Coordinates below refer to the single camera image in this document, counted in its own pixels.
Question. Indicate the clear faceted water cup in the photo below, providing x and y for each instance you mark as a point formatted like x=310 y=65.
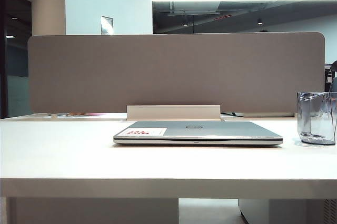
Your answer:
x=310 y=118

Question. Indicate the silver Dell laptop with sticker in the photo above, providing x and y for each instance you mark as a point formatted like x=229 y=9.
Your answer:
x=223 y=129

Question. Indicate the grey-brown desk divider panel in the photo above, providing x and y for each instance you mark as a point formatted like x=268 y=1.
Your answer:
x=171 y=71

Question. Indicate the round ceiling spot lamp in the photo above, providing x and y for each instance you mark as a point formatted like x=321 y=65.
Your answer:
x=185 y=23
x=259 y=21

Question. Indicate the pink papers behind divider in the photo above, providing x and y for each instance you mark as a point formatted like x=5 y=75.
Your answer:
x=92 y=114

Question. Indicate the white under-desk panel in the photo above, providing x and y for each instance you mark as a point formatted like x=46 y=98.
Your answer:
x=92 y=211

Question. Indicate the dark glass door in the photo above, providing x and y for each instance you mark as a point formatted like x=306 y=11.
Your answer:
x=15 y=63

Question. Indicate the seated background person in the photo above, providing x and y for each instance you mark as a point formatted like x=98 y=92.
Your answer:
x=333 y=82

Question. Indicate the framed wall notice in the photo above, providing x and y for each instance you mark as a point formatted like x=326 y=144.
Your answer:
x=106 y=25

